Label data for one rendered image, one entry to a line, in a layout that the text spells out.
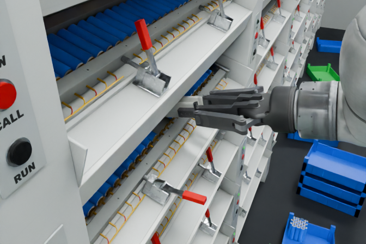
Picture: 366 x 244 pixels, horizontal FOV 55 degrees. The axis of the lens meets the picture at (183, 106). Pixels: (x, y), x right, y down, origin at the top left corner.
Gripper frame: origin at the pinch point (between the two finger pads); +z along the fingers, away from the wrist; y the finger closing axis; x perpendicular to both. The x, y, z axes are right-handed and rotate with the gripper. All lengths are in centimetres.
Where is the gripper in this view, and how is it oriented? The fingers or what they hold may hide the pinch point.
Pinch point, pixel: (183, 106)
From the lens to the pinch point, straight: 64.3
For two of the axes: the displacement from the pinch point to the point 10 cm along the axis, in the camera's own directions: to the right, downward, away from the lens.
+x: 1.9, 8.8, 4.3
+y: -4.1, 4.7, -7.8
